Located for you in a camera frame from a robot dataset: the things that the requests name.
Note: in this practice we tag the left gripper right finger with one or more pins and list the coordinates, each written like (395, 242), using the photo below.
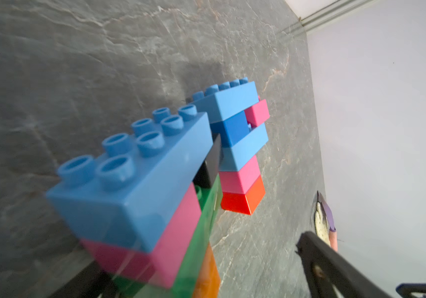
(327, 273)

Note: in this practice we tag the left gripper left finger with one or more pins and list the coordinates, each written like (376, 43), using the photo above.
(91, 282)

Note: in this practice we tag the pink lego brick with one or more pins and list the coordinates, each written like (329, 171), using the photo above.
(239, 182)
(159, 267)
(258, 113)

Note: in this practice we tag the blue long lego brick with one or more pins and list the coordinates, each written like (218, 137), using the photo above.
(237, 156)
(222, 101)
(127, 196)

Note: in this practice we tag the red lego brick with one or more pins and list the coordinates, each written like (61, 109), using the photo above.
(244, 203)

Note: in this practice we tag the orange lego brick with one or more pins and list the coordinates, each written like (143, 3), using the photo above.
(208, 282)

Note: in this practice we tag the green long lego brick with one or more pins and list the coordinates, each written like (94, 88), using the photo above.
(184, 284)

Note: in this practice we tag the black lego brick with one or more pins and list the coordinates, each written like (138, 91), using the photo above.
(208, 171)

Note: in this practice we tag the small blue lego brick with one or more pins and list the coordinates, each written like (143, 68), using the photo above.
(231, 130)

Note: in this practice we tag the pink lego brick top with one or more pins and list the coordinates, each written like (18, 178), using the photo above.
(258, 113)

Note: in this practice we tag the purple pink brush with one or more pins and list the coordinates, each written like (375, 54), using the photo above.
(330, 218)

